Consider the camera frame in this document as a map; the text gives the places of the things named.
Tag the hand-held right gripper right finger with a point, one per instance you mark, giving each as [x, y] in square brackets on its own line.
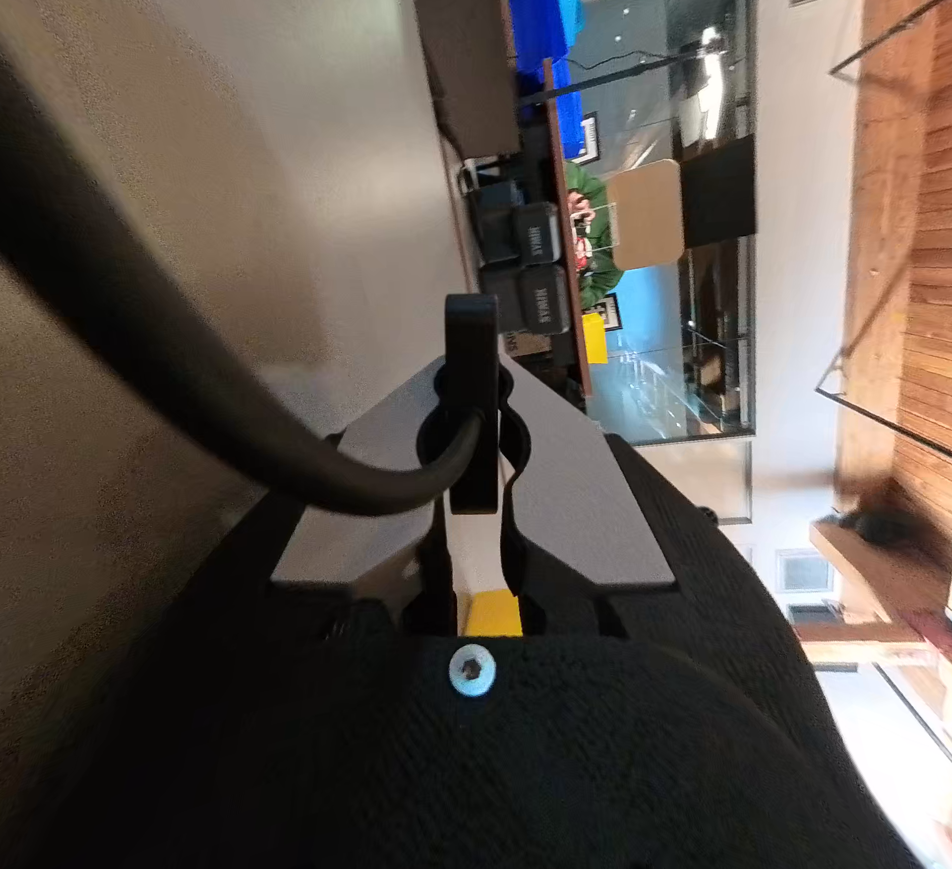
[595, 512]

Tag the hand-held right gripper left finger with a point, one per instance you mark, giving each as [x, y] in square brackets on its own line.
[349, 549]

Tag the yellow plastic bin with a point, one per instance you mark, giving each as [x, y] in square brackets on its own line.
[595, 337]
[492, 612]

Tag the cardboard box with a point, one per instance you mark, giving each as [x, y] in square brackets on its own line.
[529, 344]

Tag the framed black white tag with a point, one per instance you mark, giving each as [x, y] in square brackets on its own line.
[587, 138]
[606, 311]

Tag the black rounded case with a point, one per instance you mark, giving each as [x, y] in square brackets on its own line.
[537, 233]
[545, 300]
[492, 222]

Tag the long wooden table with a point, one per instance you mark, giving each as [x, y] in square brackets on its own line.
[570, 244]

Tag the blue plastic bin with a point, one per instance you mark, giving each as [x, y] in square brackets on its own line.
[543, 21]
[569, 110]

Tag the black light stand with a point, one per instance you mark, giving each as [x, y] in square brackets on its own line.
[595, 84]

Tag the black equipment case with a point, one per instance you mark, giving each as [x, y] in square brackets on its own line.
[468, 28]

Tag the black metal rod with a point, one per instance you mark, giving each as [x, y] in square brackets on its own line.
[892, 32]

